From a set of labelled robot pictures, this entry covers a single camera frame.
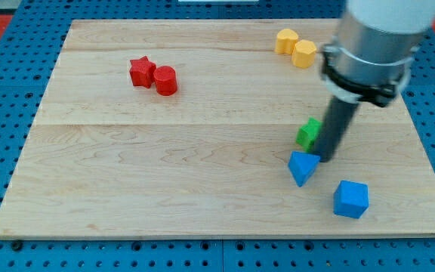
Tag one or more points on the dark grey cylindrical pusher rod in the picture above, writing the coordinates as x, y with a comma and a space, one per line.
336, 121

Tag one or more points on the blue cube block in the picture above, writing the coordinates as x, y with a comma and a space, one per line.
351, 199

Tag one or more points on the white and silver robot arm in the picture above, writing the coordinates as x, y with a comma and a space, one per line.
368, 60

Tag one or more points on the blue triangle block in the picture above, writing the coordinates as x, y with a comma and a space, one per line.
302, 166

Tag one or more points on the green star block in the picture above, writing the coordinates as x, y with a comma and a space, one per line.
308, 133

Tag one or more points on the yellow hexagon block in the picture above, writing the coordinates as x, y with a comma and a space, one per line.
303, 55

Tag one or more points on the yellow heart block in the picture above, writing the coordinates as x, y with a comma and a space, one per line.
285, 41

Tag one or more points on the red cylinder block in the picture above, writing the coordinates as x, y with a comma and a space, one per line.
165, 80

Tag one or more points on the light wooden board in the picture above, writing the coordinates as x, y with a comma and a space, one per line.
105, 160

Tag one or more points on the red star block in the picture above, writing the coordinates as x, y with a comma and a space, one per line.
141, 72

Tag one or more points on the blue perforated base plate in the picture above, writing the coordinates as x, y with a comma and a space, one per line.
28, 52

